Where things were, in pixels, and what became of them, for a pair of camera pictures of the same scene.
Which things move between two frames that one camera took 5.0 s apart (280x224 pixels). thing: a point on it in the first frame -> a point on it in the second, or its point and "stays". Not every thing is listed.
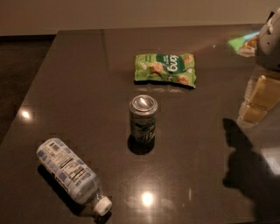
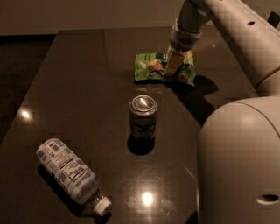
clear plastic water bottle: (72, 175) stays
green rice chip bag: (175, 68) stays
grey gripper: (269, 48) -> (183, 40)
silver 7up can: (143, 115) stays
